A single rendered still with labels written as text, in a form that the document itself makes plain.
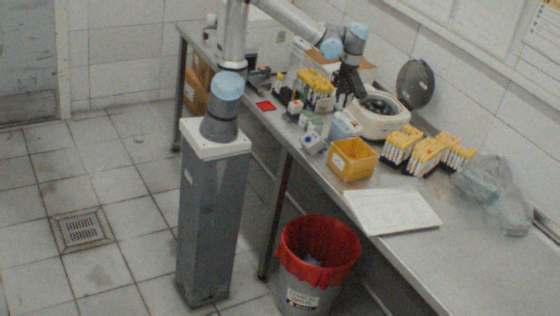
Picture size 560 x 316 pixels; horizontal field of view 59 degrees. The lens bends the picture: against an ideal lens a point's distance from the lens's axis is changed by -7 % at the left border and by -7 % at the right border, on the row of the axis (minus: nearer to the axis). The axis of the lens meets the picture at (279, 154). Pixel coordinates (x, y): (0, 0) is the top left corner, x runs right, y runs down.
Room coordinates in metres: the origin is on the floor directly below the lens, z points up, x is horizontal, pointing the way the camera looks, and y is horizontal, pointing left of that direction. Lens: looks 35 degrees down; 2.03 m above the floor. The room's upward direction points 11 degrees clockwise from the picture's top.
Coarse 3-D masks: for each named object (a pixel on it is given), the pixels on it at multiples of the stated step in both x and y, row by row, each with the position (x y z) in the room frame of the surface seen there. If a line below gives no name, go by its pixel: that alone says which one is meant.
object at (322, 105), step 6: (300, 84) 2.15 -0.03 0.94; (300, 90) 2.15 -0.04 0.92; (312, 90) 2.11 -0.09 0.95; (312, 96) 2.06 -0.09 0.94; (306, 102) 2.10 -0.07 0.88; (312, 102) 2.06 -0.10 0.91; (318, 102) 2.03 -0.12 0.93; (324, 102) 2.06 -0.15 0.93; (330, 102) 2.07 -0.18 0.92; (318, 108) 2.04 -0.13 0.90; (324, 108) 2.06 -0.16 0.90; (330, 108) 2.08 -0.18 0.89
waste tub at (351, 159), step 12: (336, 144) 1.69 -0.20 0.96; (348, 144) 1.72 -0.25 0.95; (360, 144) 1.73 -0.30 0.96; (336, 156) 1.63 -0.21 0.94; (348, 156) 1.73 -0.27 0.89; (360, 156) 1.71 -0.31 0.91; (372, 156) 1.64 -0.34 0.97; (336, 168) 1.62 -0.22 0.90; (348, 168) 1.57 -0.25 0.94; (360, 168) 1.60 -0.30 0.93; (372, 168) 1.64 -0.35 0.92; (348, 180) 1.58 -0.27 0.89
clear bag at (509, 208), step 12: (492, 192) 1.61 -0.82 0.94; (504, 192) 1.57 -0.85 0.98; (516, 192) 1.56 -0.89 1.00; (492, 204) 1.56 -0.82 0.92; (504, 204) 1.52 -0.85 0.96; (516, 204) 1.51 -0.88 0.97; (528, 204) 1.51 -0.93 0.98; (492, 216) 1.53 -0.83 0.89; (504, 216) 1.49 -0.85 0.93; (516, 216) 1.48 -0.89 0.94; (528, 216) 1.48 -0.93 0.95; (504, 228) 1.46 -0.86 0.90; (516, 228) 1.46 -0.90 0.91; (528, 228) 1.47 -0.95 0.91
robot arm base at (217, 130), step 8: (208, 112) 1.65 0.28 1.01; (208, 120) 1.64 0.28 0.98; (216, 120) 1.63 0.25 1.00; (224, 120) 1.63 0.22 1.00; (232, 120) 1.65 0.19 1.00; (200, 128) 1.64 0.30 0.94; (208, 128) 1.63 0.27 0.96; (216, 128) 1.62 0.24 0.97; (224, 128) 1.63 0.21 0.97; (232, 128) 1.65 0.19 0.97; (208, 136) 1.61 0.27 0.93; (216, 136) 1.61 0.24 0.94; (224, 136) 1.62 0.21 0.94; (232, 136) 1.64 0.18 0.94
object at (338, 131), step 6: (336, 120) 1.84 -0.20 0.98; (330, 126) 1.84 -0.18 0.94; (336, 126) 1.81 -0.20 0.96; (342, 126) 1.80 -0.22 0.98; (348, 126) 1.81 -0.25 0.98; (330, 132) 1.83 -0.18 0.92; (336, 132) 1.80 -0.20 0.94; (342, 132) 1.77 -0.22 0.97; (348, 132) 1.77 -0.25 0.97; (324, 138) 1.83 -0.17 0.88; (330, 138) 1.83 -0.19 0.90; (336, 138) 1.79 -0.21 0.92; (342, 138) 1.76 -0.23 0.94
